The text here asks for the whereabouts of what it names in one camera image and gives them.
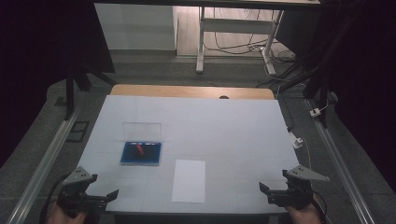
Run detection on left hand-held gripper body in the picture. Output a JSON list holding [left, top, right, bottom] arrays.
[[57, 166, 108, 217]]

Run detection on white desk frame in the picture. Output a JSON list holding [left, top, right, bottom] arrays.
[[195, 6, 285, 77]]

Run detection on black floor frame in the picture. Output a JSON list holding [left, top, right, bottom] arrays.
[[65, 120, 91, 144]]

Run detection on black curtain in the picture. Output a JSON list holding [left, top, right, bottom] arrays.
[[275, 0, 396, 194], [0, 0, 117, 171]]

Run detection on bundle of floor cables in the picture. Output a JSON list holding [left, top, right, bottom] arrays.
[[203, 8, 307, 90]]

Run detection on white cabinet panel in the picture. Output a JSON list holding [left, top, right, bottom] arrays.
[[93, 3, 179, 52]]

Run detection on white power adapter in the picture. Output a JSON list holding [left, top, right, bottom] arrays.
[[289, 131, 304, 150]]

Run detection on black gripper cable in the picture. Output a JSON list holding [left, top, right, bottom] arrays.
[[38, 174, 70, 224], [312, 191, 329, 224]]

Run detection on aluminium rail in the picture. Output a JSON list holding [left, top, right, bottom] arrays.
[[5, 106, 81, 224], [304, 98, 376, 224]]

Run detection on blue ink pad box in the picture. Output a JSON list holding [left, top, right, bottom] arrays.
[[120, 121, 163, 167]]

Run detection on red stamp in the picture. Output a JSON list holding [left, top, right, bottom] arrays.
[[134, 143, 146, 159]]

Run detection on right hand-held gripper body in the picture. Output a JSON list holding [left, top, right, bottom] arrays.
[[267, 164, 331, 210]]

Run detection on black metal stand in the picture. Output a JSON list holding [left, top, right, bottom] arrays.
[[63, 60, 119, 121], [302, 59, 332, 129]]

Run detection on white paper sheet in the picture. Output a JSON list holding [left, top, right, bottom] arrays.
[[171, 159, 206, 204]]

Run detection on person's left hand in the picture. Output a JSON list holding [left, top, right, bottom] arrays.
[[46, 202, 89, 224]]

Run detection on person's right hand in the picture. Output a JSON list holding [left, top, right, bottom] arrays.
[[285, 201, 322, 224]]

